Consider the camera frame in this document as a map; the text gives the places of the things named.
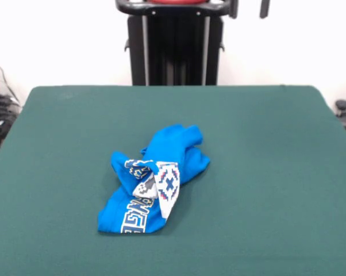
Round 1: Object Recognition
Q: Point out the black cable tangle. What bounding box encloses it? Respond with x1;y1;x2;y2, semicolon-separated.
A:
0;53;23;152

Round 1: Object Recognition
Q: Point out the blue printed T-shirt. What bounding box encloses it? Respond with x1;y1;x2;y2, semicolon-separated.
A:
97;123;211;235

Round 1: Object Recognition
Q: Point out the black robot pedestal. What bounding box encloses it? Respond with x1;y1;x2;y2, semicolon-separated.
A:
115;0;239;86

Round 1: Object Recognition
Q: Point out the dark green table cloth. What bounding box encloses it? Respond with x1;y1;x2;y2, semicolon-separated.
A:
0;85;346;276

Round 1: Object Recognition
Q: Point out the black office chair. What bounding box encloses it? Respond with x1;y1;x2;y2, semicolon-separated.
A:
335;99;346;144

